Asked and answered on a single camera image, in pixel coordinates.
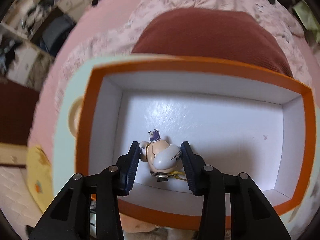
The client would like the dark red wardrobe door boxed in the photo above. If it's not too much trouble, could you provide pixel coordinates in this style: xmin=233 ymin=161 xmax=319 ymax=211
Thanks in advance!
xmin=0 ymin=78 xmax=39 ymax=146

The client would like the white pink bedsheet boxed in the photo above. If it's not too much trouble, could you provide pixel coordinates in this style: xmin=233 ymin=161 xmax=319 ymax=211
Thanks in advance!
xmin=28 ymin=0 xmax=141 ymax=159

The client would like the dark red pillow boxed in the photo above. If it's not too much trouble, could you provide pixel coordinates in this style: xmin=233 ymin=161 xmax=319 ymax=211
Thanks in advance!
xmin=132 ymin=8 xmax=293 ymax=77

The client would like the orange cardboard box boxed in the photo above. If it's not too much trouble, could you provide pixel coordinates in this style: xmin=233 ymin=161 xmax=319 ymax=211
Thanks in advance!
xmin=75 ymin=56 xmax=317 ymax=231

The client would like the pink floral duvet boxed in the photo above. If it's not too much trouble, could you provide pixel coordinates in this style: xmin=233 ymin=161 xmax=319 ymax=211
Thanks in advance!
xmin=57 ymin=0 xmax=315 ymax=90

